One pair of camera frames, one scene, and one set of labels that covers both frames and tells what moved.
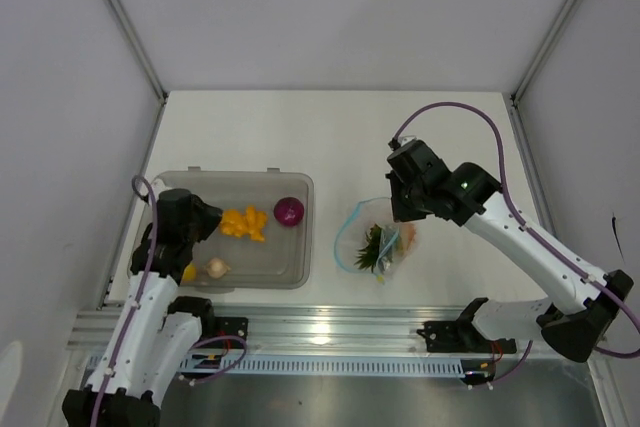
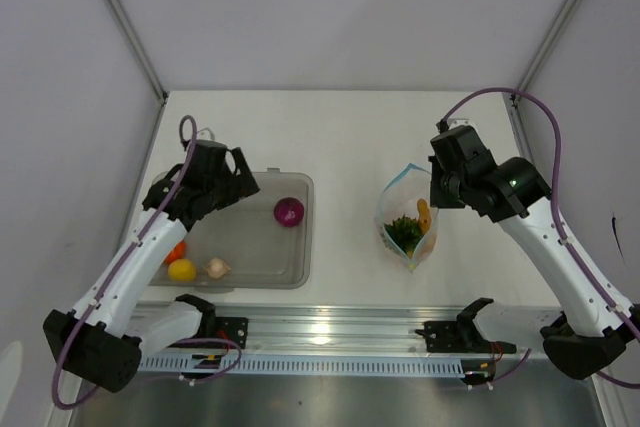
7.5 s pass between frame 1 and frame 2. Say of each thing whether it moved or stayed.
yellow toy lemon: stayed
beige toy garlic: stayed
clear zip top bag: moved
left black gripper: moved
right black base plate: stayed
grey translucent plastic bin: stayed
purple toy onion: stayed
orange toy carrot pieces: moved
